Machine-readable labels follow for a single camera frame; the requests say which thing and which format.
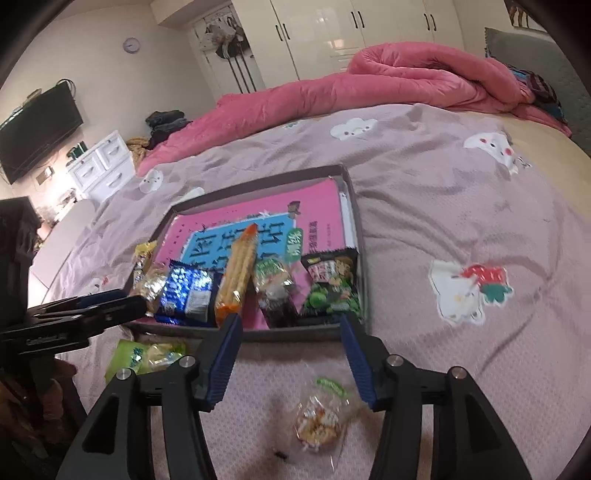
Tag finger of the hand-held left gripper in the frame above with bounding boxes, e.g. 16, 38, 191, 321
28, 296, 147, 337
28, 289, 126, 319

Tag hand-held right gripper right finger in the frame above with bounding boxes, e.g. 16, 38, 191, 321
339, 314, 532, 480

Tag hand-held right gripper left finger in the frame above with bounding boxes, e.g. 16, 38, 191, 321
55, 313, 244, 480

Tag clear puffed snack packet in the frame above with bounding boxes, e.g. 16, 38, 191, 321
130, 263, 169, 317

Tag green yellow chips packet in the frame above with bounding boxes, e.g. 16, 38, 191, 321
105, 339, 188, 384

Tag dark shallow cardboard box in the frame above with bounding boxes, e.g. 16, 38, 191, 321
121, 164, 370, 343

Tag clear cracker packet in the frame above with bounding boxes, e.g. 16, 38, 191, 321
293, 376, 358, 455

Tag blue snack packet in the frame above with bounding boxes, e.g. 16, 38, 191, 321
154, 261, 222, 328

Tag green pea snack packet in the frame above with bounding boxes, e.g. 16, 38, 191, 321
299, 248, 362, 319

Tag orange biscuit stick packet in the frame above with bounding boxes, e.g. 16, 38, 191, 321
213, 224, 259, 326

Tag round pastry packet green label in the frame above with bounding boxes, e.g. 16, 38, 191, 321
253, 256, 296, 301

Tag person's left hand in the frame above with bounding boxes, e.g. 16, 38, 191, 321
0, 357, 80, 444

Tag white side table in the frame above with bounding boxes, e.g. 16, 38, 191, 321
30, 199, 96, 284

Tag pile of small desk items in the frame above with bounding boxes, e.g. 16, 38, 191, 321
39, 187, 77, 227

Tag white drawer cabinet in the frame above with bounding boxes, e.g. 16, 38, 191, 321
66, 130, 137, 204

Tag yellow brown plush cloth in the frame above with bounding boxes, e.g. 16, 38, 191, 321
127, 137, 153, 169

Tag pink book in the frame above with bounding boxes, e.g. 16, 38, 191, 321
154, 179, 356, 296

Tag dark clothes pile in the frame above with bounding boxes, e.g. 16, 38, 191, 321
145, 110, 192, 144

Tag pink quilt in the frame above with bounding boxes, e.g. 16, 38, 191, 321
137, 41, 571, 176

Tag beige bed sheet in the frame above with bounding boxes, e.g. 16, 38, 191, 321
503, 115, 591, 208

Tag striped dark clothes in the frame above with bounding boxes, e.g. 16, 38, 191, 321
508, 68, 566, 123

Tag white wardrobe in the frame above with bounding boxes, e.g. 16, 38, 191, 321
231, 0, 467, 81

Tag grey padded headboard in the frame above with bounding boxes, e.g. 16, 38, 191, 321
484, 27, 591, 153

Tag black wall television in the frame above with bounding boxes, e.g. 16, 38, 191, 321
0, 84, 85, 185

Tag floral wall painting panel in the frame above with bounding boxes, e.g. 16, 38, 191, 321
505, 0, 548, 29

